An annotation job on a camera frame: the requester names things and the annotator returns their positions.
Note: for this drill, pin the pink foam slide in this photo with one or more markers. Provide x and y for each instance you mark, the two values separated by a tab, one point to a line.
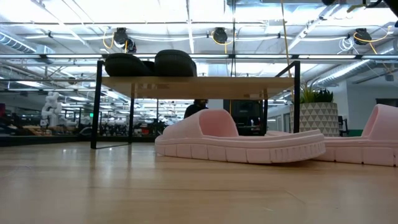
236	149
373	146

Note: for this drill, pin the black foam slide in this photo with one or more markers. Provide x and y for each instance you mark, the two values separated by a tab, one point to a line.
124	65
174	63

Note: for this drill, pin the person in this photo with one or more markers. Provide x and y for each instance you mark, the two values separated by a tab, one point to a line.
192	109

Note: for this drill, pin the black cabinet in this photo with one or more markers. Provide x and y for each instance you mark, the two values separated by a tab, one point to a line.
245	116

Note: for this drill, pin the green plant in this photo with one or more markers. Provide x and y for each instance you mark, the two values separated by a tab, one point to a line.
311	95

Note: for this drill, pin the triangle-patterned planter pot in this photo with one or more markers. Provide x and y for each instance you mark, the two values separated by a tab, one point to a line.
317	119

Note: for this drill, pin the white robot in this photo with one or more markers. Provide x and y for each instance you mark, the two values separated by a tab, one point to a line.
51	109

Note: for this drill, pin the wooden shelf with black frame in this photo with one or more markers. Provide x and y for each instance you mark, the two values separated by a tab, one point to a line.
199	87

